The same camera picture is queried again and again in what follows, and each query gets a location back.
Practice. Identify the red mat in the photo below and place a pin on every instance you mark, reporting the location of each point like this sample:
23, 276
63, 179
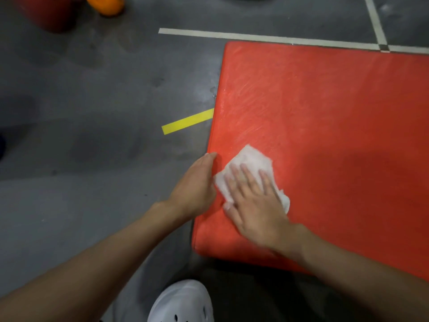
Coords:
335, 113

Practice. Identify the orange kettlebell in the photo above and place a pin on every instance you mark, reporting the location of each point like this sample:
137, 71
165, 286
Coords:
105, 4

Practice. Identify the red kettlebell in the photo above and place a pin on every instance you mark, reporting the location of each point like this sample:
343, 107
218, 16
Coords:
47, 11

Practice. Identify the long yellow tape strip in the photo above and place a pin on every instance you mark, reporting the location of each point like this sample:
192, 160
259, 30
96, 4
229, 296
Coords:
187, 121

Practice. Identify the person's right hand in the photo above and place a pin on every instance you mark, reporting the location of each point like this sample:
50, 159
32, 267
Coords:
259, 211

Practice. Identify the white wet wipe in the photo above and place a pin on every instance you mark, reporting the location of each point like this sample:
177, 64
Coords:
251, 157

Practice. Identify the white shoe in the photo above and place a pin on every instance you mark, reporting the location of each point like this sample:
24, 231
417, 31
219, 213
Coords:
182, 303

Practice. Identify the person's left forearm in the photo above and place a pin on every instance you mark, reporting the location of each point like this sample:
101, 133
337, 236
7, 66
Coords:
83, 268

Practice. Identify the person's left hand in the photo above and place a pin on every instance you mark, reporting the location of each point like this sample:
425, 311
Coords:
196, 191

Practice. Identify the person's right forearm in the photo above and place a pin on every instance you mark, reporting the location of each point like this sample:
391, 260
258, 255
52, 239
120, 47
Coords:
368, 278

